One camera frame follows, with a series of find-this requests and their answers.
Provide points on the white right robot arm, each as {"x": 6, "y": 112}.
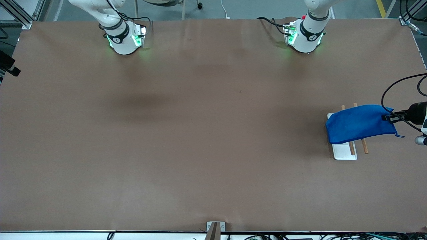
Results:
{"x": 121, "y": 45}

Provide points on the grey metal chair leg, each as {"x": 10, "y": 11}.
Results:
{"x": 136, "y": 9}
{"x": 183, "y": 10}

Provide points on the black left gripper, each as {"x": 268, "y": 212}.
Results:
{"x": 416, "y": 113}

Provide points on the blue towel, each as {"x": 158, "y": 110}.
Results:
{"x": 357, "y": 123}

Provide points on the brown table cover sheet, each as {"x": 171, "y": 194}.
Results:
{"x": 166, "y": 150}

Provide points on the brown upright bar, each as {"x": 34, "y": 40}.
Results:
{"x": 213, "y": 231}

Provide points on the aluminium frame post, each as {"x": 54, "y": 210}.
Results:
{"x": 26, "y": 25}
{"x": 404, "y": 21}

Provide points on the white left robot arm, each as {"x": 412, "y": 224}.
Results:
{"x": 307, "y": 40}

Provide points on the grey metal bracket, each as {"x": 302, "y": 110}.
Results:
{"x": 223, "y": 226}

